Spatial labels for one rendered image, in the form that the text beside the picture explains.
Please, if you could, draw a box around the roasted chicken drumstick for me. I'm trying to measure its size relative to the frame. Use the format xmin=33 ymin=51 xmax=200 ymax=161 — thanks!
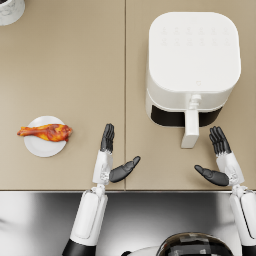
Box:
xmin=17 ymin=123 xmax=74 ymax=143

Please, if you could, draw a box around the white air fryer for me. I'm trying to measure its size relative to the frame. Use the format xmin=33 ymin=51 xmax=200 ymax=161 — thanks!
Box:
xmin=145 ymin=11 xmax=242 ymax=128

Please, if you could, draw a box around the small white round plate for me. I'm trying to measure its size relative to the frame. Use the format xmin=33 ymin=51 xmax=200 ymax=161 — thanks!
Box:
xmin=23 ymin=115 xmax=69 ymax=158

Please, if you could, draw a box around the dark round robot body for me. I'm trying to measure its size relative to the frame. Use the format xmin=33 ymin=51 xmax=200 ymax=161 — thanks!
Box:
xmin=121 ymin=232 xmax=236 ymax=256

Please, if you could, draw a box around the white marbled pot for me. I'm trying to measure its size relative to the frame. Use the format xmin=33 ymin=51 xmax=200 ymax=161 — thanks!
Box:
xmin=0 ymin=0 xmax=26 ymax=27

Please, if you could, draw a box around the air fryer drawer with handle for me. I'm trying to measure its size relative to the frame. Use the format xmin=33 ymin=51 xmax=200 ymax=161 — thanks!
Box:
xmin=150 ymin=93 xmax=224 ymax=150

